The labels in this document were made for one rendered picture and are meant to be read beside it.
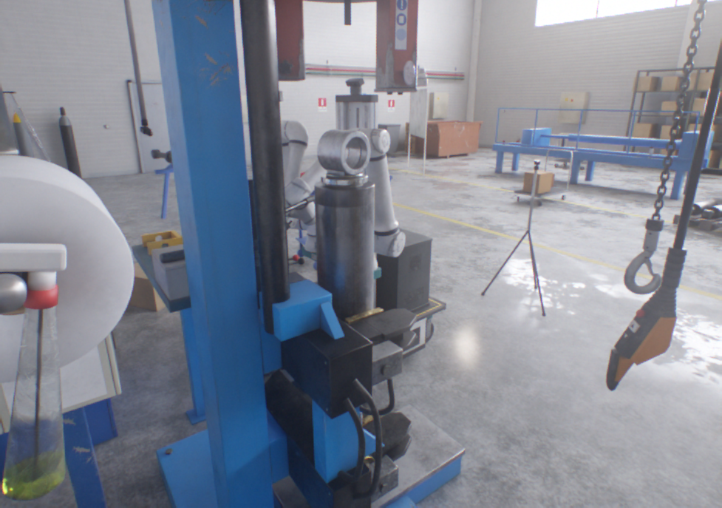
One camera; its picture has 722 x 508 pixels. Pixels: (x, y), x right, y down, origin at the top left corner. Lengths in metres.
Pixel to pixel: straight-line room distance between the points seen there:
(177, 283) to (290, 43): 0.91
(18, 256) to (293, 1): 1.07
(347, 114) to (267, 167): 1.70
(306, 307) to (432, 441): 1.27
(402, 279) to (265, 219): 1.81
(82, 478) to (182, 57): 1.04
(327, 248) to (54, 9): 10.98
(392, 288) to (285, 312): 1.72
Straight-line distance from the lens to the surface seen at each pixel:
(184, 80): 1.23
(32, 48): 12.01
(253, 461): 1.74
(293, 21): 1.44
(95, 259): 0.67
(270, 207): 1.21
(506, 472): 2.53
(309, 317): 1.34
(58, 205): 0.65
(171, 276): 1.69
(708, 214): 7.65
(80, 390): 1.04
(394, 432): 1.84
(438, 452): 2.34
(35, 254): 0.60
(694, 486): 2.85
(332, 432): 1.44
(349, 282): 1.54
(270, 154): 1.19
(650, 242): 1.34
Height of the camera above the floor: 1.75
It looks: 18 degrees down
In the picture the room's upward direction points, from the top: straight up
